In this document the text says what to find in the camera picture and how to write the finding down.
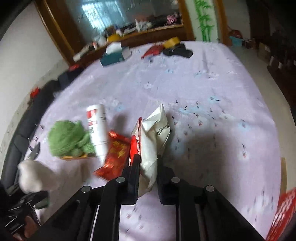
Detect white knit cloth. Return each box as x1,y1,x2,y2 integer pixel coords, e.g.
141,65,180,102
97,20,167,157
18,159,59,194

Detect orange medicine box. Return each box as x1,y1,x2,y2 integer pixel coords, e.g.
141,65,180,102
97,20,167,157
60,154,96,161

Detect dark red snack packet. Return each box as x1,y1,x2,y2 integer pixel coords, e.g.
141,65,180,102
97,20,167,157
93,131,130,181

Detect green fuzzy towel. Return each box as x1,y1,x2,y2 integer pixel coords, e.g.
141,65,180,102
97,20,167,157
48,120,95,158

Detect red white torn box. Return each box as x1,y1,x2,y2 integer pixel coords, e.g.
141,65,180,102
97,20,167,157
266,188,295,240

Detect white red tube bottle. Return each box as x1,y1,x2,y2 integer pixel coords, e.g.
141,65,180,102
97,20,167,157
86,104,109,166

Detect white red paper wrapper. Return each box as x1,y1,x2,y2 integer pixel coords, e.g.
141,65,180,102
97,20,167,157
129,103,171,197

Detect person's left hand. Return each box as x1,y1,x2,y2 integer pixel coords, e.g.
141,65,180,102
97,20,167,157
13,208,41,240

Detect lilac floral tablecloth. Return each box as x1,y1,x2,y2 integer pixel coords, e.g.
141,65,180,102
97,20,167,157
36,42,280,237

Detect black sofa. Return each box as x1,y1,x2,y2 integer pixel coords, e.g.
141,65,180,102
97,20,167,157
1,80,61,188

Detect dark blue bag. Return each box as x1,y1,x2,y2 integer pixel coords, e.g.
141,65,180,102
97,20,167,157
58,66,84,89

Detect teal tissue box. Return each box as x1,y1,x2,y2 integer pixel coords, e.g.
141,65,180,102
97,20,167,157
100,42,132,67

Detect black pouch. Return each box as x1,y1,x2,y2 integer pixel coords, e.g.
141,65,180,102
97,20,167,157
162,43,193,58

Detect red flat packet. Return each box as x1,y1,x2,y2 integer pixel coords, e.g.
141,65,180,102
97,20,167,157
141,45,165,59

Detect yellow tape roll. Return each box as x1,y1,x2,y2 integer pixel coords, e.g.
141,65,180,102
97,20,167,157
163,37,181,49

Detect wooden counter ledge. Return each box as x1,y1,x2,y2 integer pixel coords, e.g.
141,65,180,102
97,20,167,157
73,25,195,65

